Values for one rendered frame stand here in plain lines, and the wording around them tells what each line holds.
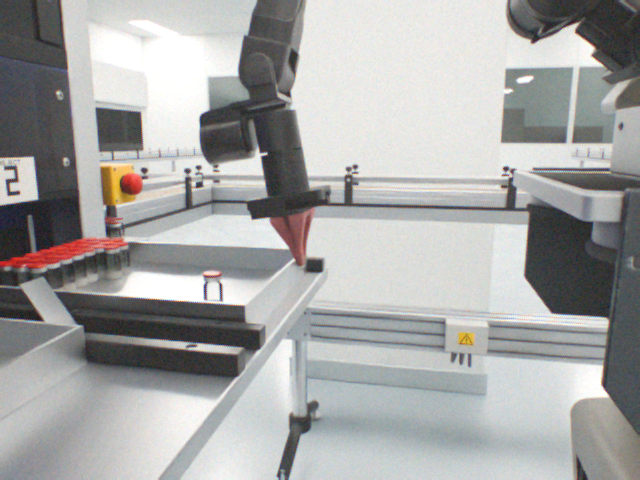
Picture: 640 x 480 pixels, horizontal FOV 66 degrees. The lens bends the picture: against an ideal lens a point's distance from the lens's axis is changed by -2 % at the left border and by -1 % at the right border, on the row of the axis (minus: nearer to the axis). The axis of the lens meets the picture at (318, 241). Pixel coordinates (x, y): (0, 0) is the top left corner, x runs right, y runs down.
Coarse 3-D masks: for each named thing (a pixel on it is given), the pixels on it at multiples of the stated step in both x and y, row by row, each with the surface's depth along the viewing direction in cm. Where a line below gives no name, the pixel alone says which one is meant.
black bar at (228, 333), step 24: (0, 312) 51; (24, 312) 51; (72, 312) 50; (96, 312) 50; (120, 312) 50; (144, 336) 48; (168, 336) 48; (192, 336) 47; (216, 336) 47; (240, 336) 46; (264, 336) 47
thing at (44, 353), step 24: (0, 336) 44; (24, 336) 43; (48, 336) 43; (72, 336) 41; (0, 360) 43; (24, 360) 36; (48, 360) 38; (72, 360) 41; (0, 384) 34; (24, 384) 36; (48, 384) 39; (0, 408) 34
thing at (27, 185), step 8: (0, 160) 64; (8, 160) 65; (16, 160) 66; (24, 160) 68; (32, 160) 69; (0, 168) 64; (24, 168) 68; (32, 168) 69; (0, 176) 64; (8, 176) 65; (24, 176) 68; (32, 176) 69; (0, 184) 64; (16, 184) 66; (24, 184) 68; (32, 184) 69; (0, 192) 64; (24, 192) 68; (32, 192) 69; (0, 200) 64; (8, 200) 65; (16, 200) 67; (24, 200) 68; (32, 200) 69
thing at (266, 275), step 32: (160, 256) 78; (192, 256) 76; (224, 256) 75; (256, 256) 74; (288, 256) 73; (0, 288) 54; (96, 288) 64; (128, 288) 64; (160, 288) 64; (192, 288) 65; (224, 288) 65; (256, 288) 65; (288, 288) 63; (224, 320) 49; (256, 320) 51
